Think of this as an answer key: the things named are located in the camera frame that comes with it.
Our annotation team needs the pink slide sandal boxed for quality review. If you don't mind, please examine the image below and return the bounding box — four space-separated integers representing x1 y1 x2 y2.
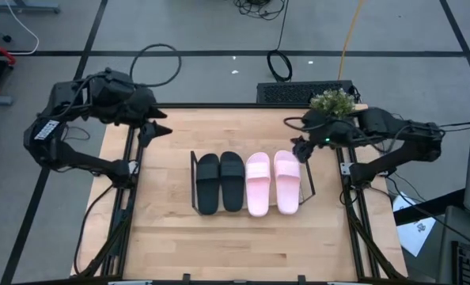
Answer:
273 150 302 216
244 151 272 218

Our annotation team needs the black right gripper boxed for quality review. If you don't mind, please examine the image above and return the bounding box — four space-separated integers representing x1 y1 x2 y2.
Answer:
291 108 358 165

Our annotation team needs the white cable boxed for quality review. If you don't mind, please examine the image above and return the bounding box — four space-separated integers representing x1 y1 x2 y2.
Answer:
3 0 40 56

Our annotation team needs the black aluminium table frame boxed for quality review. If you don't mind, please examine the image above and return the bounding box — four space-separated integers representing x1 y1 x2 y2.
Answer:
70 89 409 285

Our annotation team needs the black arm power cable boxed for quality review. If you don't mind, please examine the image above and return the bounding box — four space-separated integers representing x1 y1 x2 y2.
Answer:
73 183 116 276

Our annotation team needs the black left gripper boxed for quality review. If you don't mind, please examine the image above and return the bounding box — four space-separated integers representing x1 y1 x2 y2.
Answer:
118 85 174 149

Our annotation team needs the black coiled cable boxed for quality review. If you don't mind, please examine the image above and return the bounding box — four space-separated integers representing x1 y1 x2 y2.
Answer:
266 0 294 83

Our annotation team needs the white paper sheet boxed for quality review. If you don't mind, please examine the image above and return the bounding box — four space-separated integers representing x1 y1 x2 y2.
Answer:
392 191 438 258

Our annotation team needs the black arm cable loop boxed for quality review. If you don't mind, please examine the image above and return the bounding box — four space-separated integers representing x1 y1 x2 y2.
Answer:
129 43 183 89

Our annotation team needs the black slide sandal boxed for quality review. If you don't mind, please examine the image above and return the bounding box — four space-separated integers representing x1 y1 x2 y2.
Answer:
195 153 222 216
219 150 246 213

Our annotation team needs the grey desk foot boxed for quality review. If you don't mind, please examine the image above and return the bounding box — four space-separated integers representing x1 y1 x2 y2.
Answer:
0 0 60 14

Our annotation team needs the black cable tangle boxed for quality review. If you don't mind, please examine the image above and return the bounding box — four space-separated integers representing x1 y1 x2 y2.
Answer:
233 0 287 21

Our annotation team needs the thin black floor cable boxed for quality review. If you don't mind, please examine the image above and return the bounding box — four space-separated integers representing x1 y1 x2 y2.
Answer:
61 118 97 143

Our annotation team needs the yellow cable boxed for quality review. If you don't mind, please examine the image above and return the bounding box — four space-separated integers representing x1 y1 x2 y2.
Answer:
336 0 364 82

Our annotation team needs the wooden shelf with black frame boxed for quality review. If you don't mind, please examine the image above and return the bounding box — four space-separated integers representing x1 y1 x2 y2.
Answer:
189 150 316 217

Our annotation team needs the black computer case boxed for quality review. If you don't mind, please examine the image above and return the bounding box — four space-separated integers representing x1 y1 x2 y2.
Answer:
256 79 357 106

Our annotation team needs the black desk edge bar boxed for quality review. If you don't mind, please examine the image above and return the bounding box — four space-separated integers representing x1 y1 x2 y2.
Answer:
392 188 468 227

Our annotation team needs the black desk cable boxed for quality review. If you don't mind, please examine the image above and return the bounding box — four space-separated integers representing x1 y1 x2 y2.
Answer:
384 173 470 251

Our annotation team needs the green potted plant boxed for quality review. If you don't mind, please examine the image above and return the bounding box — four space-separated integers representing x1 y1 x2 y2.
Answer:
309 88 357 120

